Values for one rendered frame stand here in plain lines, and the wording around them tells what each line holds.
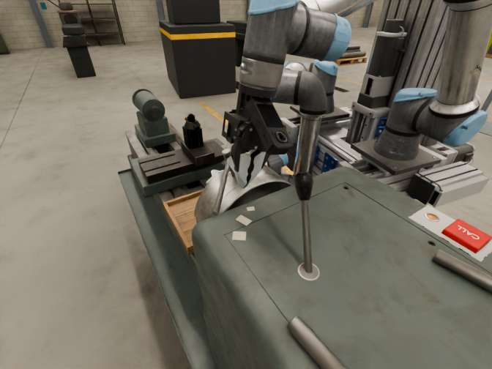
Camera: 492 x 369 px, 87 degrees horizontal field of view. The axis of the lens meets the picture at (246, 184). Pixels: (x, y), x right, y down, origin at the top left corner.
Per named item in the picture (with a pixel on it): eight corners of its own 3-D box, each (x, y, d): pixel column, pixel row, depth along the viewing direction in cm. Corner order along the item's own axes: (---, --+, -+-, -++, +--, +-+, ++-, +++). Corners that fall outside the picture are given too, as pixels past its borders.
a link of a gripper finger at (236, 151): (246, 167, 55) (253, 128, 51) (250, 170, 54) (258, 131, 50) (227, 169, 52) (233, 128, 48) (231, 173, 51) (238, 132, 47)
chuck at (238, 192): (302, 230, 92) (296, 161, 71) (228, 282, 83) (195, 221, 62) (296, 224, 94) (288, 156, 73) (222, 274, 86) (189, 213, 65)
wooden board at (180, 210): (268, 220, 110) (269, 212, 108) (188, 255, 95) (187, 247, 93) (233, 184, 131) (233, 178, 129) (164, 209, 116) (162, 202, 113)
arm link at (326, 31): (322, 15, 53) (277, 2, 48) (362, 18, 45) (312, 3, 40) (310, 57, 57) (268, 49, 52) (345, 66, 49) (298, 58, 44)
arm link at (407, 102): (401, 118, 99) (414, 81, 91) (434, 131, 89) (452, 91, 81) (378, 123, 95) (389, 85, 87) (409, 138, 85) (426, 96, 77)
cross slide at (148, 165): (229, 159, 139) (228, 152, 137) (148, 184, 121) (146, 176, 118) (214, 146, 152) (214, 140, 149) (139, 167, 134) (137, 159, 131)
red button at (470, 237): (487, 243, 50) (493, 236, 49) (472, 256, 47) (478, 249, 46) (454, 225, 54) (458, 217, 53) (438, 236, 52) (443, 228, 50)
